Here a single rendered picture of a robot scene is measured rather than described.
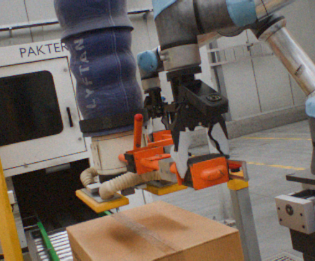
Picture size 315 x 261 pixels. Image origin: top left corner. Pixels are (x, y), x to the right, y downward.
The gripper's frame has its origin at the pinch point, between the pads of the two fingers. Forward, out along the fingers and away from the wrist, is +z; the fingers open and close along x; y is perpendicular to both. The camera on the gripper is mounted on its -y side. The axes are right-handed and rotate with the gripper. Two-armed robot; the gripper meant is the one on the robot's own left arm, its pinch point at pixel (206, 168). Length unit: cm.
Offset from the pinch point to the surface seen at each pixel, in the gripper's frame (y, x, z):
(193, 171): -3.6, 4.3, -0.9
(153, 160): 22.2, 3.2, -0.8
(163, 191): 43.7, -5.3, 12.1
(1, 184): 98, 40, 5
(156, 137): 87, -21, 0
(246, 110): 916, -572, 61
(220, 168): -5.0, -0.5, -0.3
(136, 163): 31.4, 4.9, 0.3
